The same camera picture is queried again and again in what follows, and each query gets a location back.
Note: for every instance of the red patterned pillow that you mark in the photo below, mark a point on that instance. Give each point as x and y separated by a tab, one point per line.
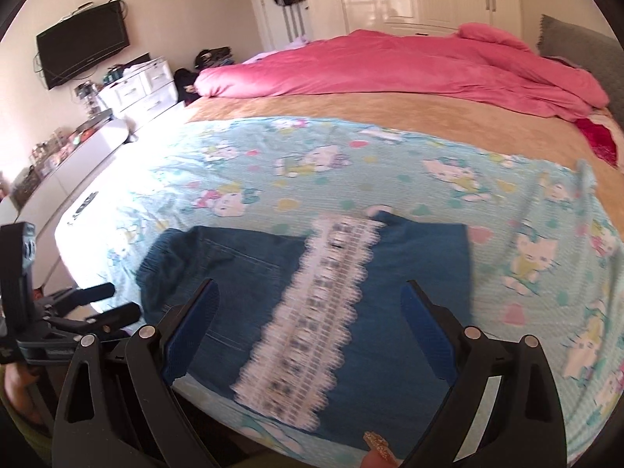
599	139

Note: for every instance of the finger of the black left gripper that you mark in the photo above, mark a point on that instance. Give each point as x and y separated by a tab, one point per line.
111	322
69	299

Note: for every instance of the grey quilted headboard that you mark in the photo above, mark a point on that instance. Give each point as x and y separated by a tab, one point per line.
596	53

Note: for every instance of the Hello Kitty blue bed sheet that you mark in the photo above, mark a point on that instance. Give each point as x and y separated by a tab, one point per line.
546	258

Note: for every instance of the black wall television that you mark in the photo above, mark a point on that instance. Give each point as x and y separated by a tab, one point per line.
80	42

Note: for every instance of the white low cabinet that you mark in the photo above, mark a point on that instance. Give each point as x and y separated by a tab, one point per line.
56	193

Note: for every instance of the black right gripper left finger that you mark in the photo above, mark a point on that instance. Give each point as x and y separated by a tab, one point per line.
117	407

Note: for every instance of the white drawer unit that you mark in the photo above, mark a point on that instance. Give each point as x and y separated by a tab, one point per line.
144	92

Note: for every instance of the blue denim pants lace hem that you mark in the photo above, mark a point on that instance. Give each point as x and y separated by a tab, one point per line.
309	331

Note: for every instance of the right hand painted nails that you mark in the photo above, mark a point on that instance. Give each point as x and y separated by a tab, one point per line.
379	454

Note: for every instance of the pink duvet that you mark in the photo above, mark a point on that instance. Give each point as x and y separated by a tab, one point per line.
478	63

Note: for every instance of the left hand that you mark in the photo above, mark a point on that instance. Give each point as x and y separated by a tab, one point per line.
18	379

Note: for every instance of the beige bed blanket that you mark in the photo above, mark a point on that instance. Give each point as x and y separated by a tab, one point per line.
480	125

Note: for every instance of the white wardrobe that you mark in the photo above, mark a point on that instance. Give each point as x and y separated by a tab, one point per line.
325	19

